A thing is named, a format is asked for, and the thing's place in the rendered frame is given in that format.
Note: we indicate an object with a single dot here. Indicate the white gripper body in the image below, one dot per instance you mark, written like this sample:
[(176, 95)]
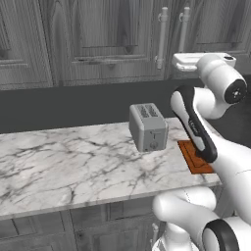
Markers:
[(185, 62)]

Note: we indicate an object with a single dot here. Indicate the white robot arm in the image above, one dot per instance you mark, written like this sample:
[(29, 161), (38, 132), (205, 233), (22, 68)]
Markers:
[(235, 170)]

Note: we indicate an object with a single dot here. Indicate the grey wooden cabinet door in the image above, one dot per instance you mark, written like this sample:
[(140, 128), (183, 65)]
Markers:
[(222, 26), (19, 42), (104, 36)]

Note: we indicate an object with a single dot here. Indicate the brown wooden cutting board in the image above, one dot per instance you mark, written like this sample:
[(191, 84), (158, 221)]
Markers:
[(189, 155)]

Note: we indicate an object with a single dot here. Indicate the grey lower cabinet door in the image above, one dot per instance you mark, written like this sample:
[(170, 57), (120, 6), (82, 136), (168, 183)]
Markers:
[(114, 225), (32, 233)]

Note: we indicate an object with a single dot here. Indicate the grey metal toaster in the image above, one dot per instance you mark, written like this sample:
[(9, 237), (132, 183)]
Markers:
[(148, 129)]

